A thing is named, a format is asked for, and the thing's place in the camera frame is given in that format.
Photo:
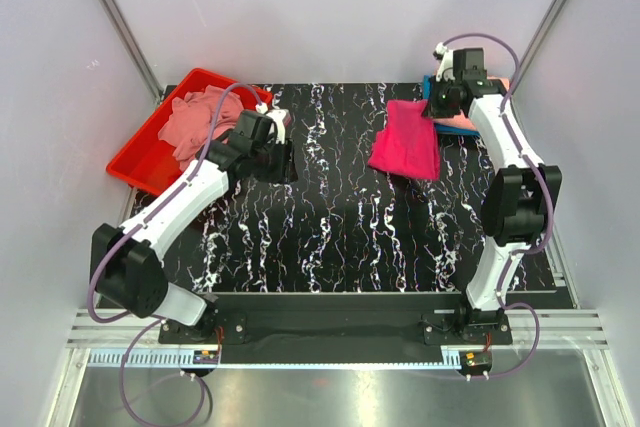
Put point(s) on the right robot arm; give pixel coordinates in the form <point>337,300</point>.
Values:
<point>517,212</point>

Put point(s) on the right aluminium frame post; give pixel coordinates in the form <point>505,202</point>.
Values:
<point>549,19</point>

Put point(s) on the dusty pink t shirt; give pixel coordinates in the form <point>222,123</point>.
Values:
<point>190,121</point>

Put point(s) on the magenta t shirt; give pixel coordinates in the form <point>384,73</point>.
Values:
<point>408,145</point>

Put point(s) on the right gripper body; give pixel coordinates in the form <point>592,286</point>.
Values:
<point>440,99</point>

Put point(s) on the left aluminium frame post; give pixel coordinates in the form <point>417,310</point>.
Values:
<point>131,45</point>

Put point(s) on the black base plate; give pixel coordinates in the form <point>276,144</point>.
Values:
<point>359,323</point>

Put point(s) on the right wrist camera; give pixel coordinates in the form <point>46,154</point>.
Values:
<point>444,55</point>

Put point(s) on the white slotted cable duct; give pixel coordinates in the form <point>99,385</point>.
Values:
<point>430,358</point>

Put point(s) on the aluminium frame post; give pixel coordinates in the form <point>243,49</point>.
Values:
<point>131,45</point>
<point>549,19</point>

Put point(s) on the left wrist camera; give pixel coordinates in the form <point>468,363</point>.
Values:
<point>280,120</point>

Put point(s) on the red plastic bin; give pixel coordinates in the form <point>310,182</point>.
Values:
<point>146,162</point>

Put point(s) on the folded salmon t shirt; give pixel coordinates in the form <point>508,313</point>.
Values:
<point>460,121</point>

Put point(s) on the folded blue t shirt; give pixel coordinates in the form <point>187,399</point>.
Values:
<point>426,89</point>

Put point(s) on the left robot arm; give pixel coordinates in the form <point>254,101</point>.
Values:
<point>127,261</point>

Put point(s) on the black marble table mat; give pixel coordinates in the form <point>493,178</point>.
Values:
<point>341,226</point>

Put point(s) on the aluminium rail profile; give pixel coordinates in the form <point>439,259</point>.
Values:
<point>85,332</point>

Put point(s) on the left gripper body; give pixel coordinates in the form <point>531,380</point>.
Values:
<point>274,162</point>

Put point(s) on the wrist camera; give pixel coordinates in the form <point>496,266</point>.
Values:
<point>444,55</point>
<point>280,120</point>

